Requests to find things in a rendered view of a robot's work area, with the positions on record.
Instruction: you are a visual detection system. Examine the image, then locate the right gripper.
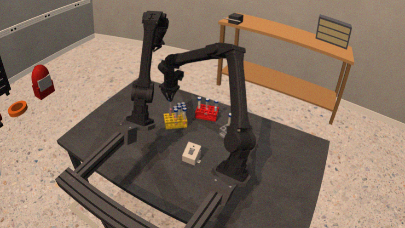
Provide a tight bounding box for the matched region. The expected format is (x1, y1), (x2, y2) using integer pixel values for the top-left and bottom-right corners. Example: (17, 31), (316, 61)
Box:
(159, 78), (180, 102)

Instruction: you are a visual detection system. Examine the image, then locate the grey tube rack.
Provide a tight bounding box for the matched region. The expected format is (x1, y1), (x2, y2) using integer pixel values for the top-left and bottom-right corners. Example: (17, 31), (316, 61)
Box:
(219, 124), (228, 138)

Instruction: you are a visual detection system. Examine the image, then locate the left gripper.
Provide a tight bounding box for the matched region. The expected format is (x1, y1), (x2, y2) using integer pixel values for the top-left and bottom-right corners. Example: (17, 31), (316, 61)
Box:
(153, 36), (165, 52)

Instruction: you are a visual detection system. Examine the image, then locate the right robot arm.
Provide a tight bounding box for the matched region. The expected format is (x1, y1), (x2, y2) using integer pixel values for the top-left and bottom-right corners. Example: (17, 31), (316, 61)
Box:
(158, 43), (256, 182)

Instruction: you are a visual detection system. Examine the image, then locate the yellow tube rack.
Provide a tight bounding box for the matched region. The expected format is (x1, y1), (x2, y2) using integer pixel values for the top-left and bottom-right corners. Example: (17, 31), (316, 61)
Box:
(164, 113), (187, 129)

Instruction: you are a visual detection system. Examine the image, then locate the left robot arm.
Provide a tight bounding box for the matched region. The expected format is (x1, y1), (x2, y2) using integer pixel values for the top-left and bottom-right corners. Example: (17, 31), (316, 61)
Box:
(126, 11), (169, 126)

